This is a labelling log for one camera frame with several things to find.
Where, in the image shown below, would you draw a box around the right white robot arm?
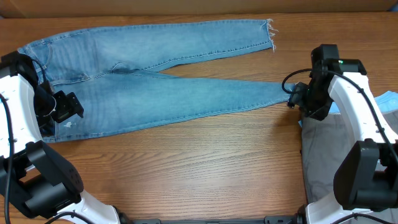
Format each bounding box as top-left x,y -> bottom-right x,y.
286,44 -> 397,223

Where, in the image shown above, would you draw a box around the light blue denim jeans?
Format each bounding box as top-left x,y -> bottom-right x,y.
19,19 -> 293,143

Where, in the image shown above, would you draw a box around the grey folded garment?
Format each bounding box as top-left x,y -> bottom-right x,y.
302,111 -> 397,223

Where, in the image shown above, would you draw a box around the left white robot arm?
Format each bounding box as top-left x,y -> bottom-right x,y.
1,51 -> 131,223

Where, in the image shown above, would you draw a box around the light blue folded garment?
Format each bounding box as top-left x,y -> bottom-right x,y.
328,90 -> 398,114

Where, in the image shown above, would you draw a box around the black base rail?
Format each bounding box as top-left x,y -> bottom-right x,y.
132,215 -> 305,224

